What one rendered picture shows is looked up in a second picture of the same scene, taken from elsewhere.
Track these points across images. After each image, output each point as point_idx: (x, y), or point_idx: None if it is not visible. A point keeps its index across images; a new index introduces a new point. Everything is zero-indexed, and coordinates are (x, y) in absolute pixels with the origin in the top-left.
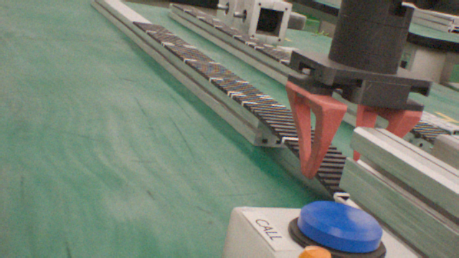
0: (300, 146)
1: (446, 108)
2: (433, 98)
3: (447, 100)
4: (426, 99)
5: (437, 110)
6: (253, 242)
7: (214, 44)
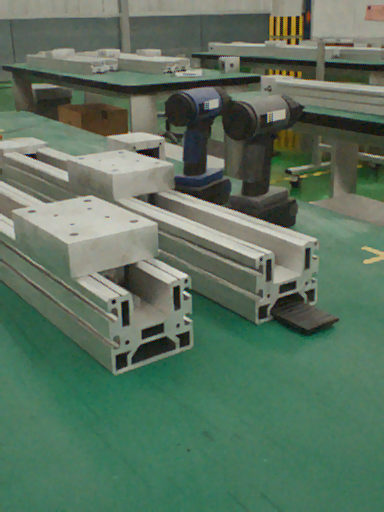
0: None
1: (57, 143)
2: (56, 139)
3: (66, 138)
4: (49, 141)
5: (48, 146)
6: None
7: None
